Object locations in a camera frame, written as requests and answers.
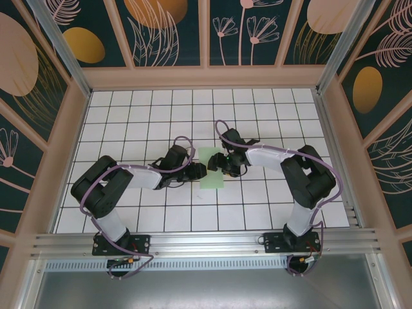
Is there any long aluminium mounting rail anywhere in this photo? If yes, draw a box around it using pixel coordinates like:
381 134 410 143
30 227 386 258

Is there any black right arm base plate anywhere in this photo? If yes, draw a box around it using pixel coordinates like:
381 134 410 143
263 232 322 254

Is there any aluminium side rail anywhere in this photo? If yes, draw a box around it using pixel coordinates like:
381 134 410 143
314 89 365 230

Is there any light green paper sheet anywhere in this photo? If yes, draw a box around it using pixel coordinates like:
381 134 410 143
198 146 225 191

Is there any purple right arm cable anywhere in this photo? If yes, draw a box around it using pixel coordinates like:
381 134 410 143
214 120 342 278

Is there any grey metal panel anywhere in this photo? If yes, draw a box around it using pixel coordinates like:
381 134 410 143
19 257 397 309

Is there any aluminium corner post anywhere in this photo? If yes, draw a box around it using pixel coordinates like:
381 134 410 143
26 0 93 98
317 0 376 95

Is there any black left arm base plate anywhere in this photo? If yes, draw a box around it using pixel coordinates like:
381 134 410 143
91 234 152 257

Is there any slotted grey cable duct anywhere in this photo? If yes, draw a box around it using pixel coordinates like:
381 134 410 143
44 256 292 272

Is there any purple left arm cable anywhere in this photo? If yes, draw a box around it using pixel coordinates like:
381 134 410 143
79 135 197 281

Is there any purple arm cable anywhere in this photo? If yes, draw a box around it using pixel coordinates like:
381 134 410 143
79 135 197 281
214 120 342 278

